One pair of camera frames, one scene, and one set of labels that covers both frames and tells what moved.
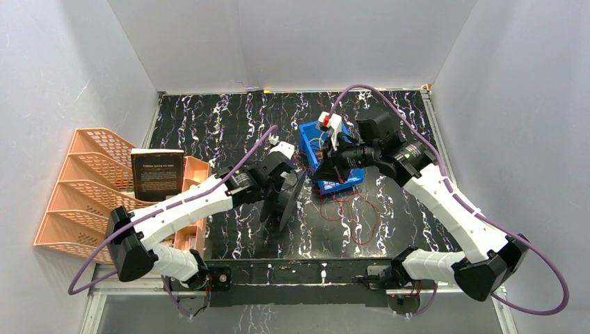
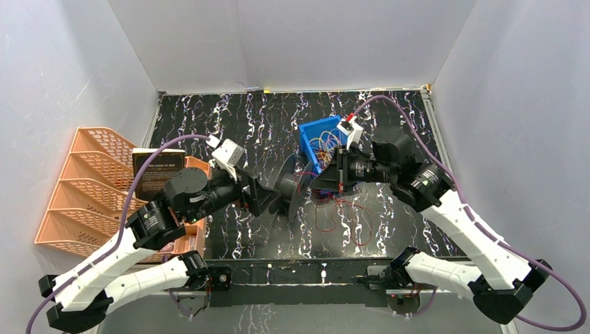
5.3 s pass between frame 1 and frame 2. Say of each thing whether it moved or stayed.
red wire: moved
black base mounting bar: stayed
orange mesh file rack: stayed
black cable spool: moved
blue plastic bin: stayed
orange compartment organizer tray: stayed
